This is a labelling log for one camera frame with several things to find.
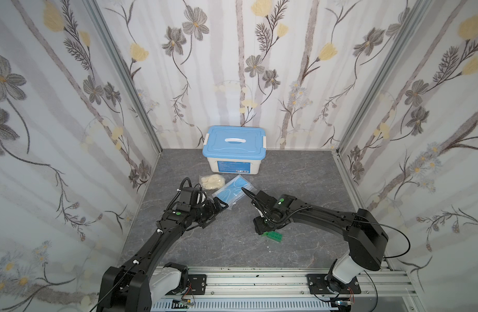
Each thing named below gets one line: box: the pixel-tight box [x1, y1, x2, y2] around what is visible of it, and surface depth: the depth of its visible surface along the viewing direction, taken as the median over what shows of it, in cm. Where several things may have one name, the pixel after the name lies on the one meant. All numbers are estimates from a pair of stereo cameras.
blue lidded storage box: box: [202, 124, 267, 175], surface depth 103 cm
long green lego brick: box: [261, 230, 283, 243], surface depth 88 cm
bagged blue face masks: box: [211, 174, 254, 210], surface depth 103 cm
